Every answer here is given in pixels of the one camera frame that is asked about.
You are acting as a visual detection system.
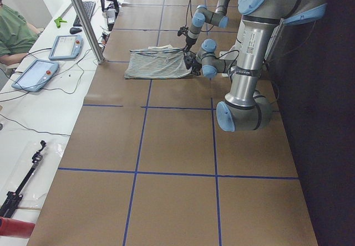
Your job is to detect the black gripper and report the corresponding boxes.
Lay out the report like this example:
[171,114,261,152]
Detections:
[177,26,197,54]
[183,51,200,76]

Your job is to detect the navy white striped polo shirt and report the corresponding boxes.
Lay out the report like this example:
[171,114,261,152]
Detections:
[124,45,191,79]

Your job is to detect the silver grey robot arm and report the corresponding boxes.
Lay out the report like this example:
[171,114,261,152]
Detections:
[179,0,327,132]
[177,0,230,52]

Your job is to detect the black computer keyboard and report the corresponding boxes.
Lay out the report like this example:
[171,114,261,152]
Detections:
[73,1,97,27]

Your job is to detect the brown paper table cover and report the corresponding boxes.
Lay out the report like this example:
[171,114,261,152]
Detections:
[28,0,317,245]

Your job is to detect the black computer mouse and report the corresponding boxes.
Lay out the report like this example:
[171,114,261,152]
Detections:
[69,27,82,34]

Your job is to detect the upper teach pendant tablet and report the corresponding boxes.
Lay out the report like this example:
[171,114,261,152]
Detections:
[48,35,83,60]

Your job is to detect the teach pendant tablet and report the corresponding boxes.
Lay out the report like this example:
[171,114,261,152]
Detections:
[48,35,83,60]
[12,59,59,92]

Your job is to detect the green plastic clip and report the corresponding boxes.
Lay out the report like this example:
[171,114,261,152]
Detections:
[54,17,67,28]

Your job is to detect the lower teach pendant tablet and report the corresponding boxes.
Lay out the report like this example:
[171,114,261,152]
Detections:
[12,59,59,92]

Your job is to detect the person in green shirt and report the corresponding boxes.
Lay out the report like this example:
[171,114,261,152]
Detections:
[1,0,42,66]

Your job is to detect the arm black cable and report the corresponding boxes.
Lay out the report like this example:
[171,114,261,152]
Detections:
[182,0,194,30]
[219,49,241,64]

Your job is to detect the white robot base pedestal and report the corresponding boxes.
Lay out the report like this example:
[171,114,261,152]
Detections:
[219,39,242,78]

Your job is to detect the aluminium profile post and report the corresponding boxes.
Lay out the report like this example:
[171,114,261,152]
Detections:
[71,0,105,64]

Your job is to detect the black camera tripod head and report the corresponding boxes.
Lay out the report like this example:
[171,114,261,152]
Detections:
[1,140,47,218]

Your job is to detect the red handled tool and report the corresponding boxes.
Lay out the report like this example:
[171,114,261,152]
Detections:
[0,217,35,239]

